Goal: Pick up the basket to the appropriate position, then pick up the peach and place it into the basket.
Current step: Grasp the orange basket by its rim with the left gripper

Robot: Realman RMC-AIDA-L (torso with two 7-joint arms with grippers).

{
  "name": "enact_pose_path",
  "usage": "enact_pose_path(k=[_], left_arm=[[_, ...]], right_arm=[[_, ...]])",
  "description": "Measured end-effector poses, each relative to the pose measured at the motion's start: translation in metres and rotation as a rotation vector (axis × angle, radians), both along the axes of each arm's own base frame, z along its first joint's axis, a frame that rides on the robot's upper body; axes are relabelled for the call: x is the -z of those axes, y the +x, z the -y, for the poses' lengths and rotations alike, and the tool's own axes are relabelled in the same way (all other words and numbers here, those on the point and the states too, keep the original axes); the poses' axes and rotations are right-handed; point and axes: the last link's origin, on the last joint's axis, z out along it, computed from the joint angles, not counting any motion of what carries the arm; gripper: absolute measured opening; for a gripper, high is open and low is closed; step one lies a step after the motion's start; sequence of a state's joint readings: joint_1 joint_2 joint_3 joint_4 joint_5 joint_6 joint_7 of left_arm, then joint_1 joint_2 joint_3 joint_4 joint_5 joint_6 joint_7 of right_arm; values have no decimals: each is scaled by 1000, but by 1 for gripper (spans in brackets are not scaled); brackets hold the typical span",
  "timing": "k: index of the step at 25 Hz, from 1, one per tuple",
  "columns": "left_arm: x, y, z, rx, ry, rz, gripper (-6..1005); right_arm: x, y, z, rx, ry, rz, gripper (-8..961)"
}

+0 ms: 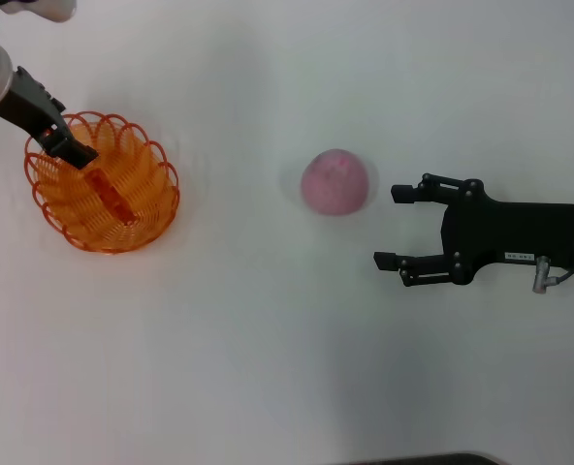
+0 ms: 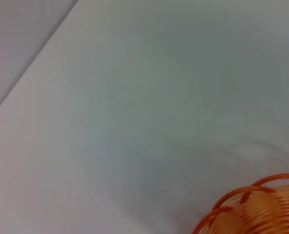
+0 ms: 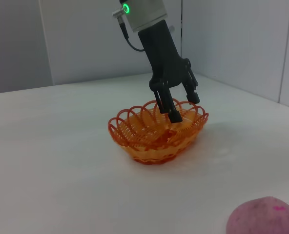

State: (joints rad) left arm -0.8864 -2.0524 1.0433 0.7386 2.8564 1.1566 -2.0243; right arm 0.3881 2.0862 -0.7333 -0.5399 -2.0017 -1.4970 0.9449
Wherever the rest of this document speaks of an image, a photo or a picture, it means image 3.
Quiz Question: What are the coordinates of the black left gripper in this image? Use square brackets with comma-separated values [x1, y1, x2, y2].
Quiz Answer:
[137, 19, 200, 123]

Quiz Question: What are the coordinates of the orange woven plastic basket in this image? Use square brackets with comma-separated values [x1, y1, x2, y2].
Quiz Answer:
[107, 98, 210, 165]

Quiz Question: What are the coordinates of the pink peach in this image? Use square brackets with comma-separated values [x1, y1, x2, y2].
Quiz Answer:
[226, 196, 289, 234]

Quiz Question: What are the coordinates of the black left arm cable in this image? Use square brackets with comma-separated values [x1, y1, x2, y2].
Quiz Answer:
[124, 29, 145, 52]

